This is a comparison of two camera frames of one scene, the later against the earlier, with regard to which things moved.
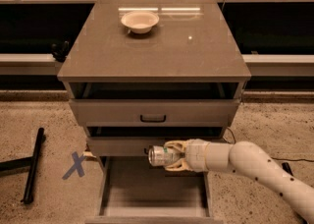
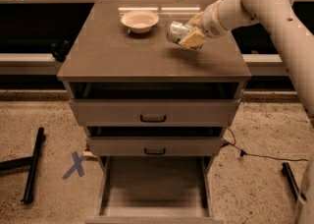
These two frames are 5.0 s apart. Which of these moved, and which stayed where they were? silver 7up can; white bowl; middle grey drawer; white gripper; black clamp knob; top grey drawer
Moved: silver 7up can; white gripper
Stayed: top grey drawer; white bowl; middle grey drawer; black clamp knob
